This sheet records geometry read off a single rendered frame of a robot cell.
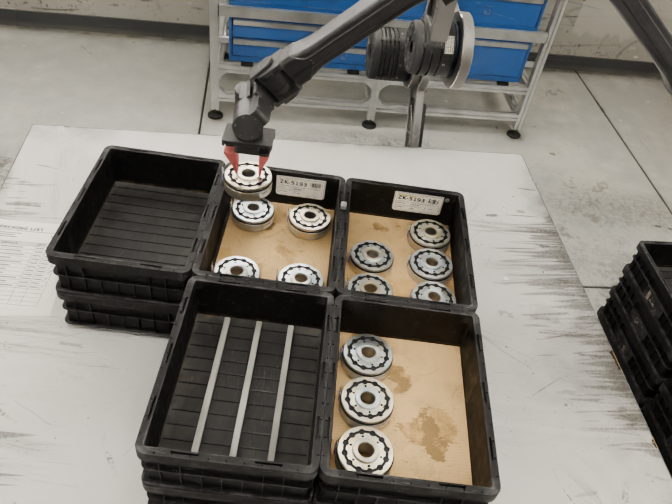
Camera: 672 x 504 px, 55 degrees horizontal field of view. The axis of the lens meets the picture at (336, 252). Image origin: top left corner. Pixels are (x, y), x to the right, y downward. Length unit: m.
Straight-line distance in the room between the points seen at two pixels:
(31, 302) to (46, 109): 2.11
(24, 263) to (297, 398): 0.81
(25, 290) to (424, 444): 0.99
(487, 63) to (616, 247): 1.13
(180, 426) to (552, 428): 0.80
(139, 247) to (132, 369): 0.28
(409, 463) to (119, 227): 0.86
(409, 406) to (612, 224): 2.27
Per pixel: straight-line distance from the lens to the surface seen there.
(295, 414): 1.26
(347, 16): 1.18
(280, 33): 3.31
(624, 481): 1.55
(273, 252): 1.53
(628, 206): 3.59
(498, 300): 1.74
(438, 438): 1.28
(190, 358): 1.33
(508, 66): 3.57
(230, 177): 1.39
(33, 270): 1.73
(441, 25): 1.75
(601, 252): 3.21
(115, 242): 1.58
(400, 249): 1.59
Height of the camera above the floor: 1.90
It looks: 43 degrees down
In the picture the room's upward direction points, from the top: 9 degrees clockwise
